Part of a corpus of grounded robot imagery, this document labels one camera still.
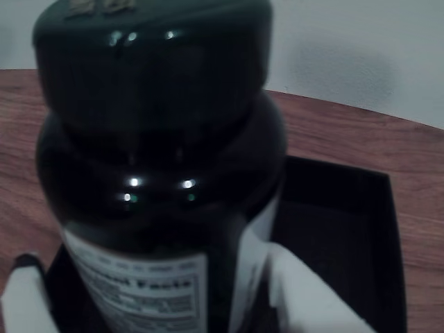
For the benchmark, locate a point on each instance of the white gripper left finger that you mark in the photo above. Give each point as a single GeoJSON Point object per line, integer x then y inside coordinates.
{"type": "Point", "coordinates": [24, 301]}

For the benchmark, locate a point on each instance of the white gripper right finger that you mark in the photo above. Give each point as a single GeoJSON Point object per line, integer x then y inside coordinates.
{"type": "Point", "coordinates": [301, 298]}

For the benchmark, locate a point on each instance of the green-capped pill bottle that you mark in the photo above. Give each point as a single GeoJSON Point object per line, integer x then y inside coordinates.
{"type": "Point", "coordinates": [156, 138]}

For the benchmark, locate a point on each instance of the shallow black box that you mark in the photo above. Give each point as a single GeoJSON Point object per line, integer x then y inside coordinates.
{"type": "Point", "coordinates": [340, 225]}

